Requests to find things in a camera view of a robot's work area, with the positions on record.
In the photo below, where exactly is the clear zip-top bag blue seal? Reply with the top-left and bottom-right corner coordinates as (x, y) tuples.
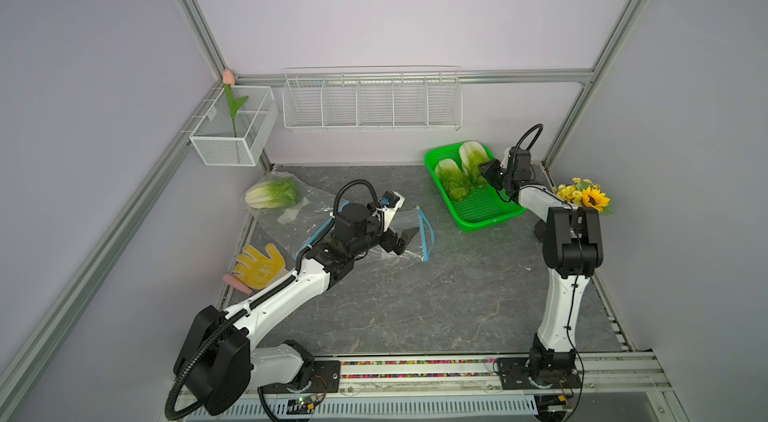
(364, 206), (436, 262)

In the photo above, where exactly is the chinese cabbage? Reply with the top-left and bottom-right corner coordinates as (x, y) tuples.
(459, 140), (490, 188)
(434, 158), (473, 201)
(244, 177), (300, 209)

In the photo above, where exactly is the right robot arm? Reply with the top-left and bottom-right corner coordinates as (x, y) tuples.
(479, 123), (603, 387)

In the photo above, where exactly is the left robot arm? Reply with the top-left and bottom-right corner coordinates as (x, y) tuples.
(164, 179), (417, 421)

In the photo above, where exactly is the green plastic basket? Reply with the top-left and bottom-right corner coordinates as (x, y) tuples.
(424, 143), (526, 232)

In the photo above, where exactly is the dark glass vase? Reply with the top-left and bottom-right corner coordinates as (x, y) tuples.
(533, 220), (547, 243)

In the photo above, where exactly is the yellow sunflower bouquet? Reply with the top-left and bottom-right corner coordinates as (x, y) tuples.
(555, 177), (613, 215)

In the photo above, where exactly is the yellow toy hand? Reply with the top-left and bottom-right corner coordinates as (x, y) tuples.
(232, 243), (287, 289)

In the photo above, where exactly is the artificial pink tulip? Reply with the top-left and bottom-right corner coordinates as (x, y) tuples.
(222, 70), (248, 137)

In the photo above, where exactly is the white wire wall shelf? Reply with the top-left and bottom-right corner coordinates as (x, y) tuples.
(282, 66), (463, 131)

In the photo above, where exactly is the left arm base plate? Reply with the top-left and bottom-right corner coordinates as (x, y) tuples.
(263, 360), (341, 395)

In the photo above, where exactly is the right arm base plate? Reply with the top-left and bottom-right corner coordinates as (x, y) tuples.
(493, 356), (582, 390)

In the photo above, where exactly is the white mesh wall basket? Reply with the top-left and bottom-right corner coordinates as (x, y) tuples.
(189, 86), (278, 167)

